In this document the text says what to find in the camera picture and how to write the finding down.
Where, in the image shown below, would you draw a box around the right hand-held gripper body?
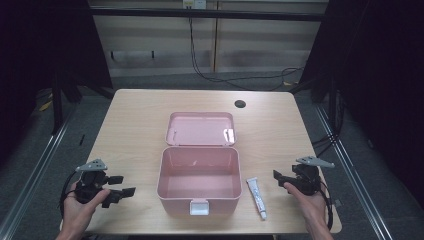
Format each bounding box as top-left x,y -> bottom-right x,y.
289,156 -> 336,197

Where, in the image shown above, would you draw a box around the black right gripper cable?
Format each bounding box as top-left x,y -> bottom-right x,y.
319,176 -> 335,232

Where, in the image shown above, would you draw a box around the white wall power outlet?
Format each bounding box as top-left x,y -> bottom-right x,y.
182,0 -> 207,10

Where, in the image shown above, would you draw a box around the person's left hand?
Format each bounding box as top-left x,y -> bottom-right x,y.
55,182 -> 111,240

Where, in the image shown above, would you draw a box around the white ointment tube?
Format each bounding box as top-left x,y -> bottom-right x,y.
246,176 -> 269,221

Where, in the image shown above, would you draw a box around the black metal stand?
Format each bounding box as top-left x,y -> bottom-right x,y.
50,70 -> 65,136
288,75 -> 338,134

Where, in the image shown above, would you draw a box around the yellow floor tape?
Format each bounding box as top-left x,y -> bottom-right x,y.
38,99 -> 54,113

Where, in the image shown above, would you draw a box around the black wall cable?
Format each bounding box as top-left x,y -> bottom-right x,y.
188,17 -> 305,92

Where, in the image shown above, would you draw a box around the black floor cables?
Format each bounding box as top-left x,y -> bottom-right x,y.
311,89 -> 346,158

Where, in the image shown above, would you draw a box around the dark curtain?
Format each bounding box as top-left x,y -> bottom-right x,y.
0,0 -> 114,168
299,0 -> 424,209

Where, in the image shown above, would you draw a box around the person's right hand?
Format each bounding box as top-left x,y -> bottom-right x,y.
283,181 -> 335,240

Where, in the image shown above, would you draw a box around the metal floor rail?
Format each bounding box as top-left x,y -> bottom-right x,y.
314,103 -> 398,240
0,107 -> 78,240

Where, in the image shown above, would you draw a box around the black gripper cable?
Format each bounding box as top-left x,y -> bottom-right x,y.
58,170 -> 79,218
319,176 -> 335,232

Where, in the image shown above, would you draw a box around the black horizontal frame bar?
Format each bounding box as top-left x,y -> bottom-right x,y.
89,7 -> 330,23

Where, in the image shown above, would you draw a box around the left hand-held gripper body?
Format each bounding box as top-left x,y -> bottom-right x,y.
73,158 -> 109,205

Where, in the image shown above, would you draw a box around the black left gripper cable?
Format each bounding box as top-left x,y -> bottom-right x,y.
58,170 -> 79,218

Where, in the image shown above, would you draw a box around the pink plastic storage box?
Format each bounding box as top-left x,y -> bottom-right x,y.
156,111 -> 244,218

